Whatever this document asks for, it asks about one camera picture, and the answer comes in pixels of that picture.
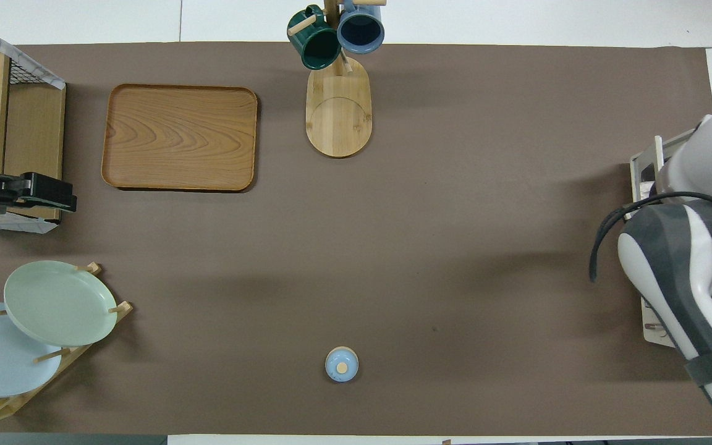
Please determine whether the pale green plate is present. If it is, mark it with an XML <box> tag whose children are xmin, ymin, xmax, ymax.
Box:
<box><xmin>4</xmin><ymin>260</ymin><xmax>118</xmax><ymax>347</ymax></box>

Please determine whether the white grey patterned cloth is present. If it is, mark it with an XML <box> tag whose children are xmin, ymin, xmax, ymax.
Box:
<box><xmin>0</xmin><ymin>14</ymin><xmax>66</xmax><ymax>90</ymax></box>

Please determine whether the wooden mug tree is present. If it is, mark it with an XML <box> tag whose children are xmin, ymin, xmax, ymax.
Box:
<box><xmin>288</xmin><ymin>0</ymin><xmax>388</xmax><ymax>159</ymax></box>

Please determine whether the wooden stepped shelf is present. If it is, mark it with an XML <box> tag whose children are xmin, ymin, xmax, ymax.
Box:
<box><xmin>0</xmin><ymin>46</ymin><xmax>66</xmax><ymax>222</ymax></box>

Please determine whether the beige toaster oven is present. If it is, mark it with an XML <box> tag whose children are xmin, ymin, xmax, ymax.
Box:
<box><xmin>630</xmin><ymin>114</ymin><xmax>712</xmax><ymax>347</ymax></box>

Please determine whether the wooden plate rack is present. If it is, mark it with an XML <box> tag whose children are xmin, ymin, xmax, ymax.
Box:
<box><xmin>0</xmin><ymin>262</ymin><xmax>134</xmax><ymax>423</ymax></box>

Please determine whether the dark green mug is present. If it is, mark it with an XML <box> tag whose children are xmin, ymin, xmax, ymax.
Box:
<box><xmin>287</xmin><ymin>5</ymin><xmax>342</xmax><ymax>70</ymax></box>

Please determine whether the wooden serving tray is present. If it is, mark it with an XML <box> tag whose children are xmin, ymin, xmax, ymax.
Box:
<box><xmin>101</xmin><ymin>84</ymin><xmax>258</xmax><ymax>192</ymax></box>

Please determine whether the blue mug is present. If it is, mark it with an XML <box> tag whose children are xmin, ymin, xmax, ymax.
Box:
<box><xmin>337</xmin><ymin>3</ymin><xmax>386</xmax><ymax>54</ymax></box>

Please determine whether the brown table mat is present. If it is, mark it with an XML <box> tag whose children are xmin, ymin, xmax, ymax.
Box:
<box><xmin>0</xmin><ymin>41</ymin><xmax>712</xmax><ymax>436</ymax></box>

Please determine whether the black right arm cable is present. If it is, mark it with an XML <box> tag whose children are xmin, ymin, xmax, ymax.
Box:
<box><xmin>589</xmin><ymin>190</ymin><xmax>712</xmax><ymax>297</ymax></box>

